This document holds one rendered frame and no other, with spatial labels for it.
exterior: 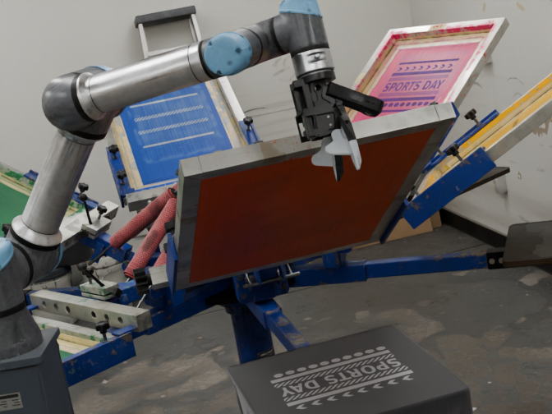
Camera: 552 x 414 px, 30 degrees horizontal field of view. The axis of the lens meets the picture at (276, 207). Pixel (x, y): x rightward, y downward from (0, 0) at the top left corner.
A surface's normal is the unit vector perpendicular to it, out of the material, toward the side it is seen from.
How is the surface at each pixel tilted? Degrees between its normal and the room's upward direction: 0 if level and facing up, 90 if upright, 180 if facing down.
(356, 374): 0
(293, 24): 76
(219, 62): 90
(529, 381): 0
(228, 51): 90
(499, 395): 0
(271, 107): 90
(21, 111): 90
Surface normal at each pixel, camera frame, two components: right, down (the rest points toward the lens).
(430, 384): -0.18, -0.96
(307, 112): 0.18, -0.11
